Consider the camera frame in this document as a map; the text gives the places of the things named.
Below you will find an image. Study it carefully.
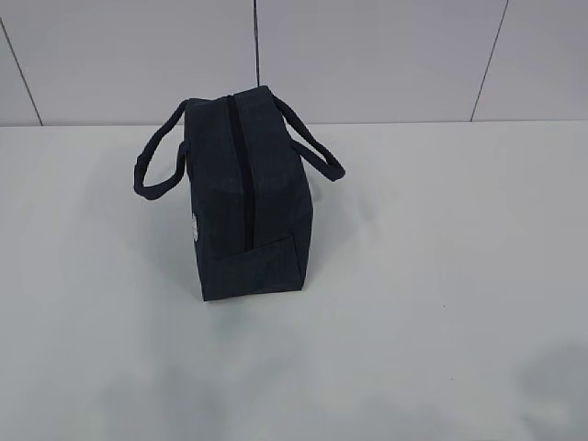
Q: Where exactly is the navy blue lunch bag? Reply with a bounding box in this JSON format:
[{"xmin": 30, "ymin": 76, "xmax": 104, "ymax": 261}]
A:
[{"xmin": 133, "ymin": 86, "xmax": 345, "ymax": 301}]

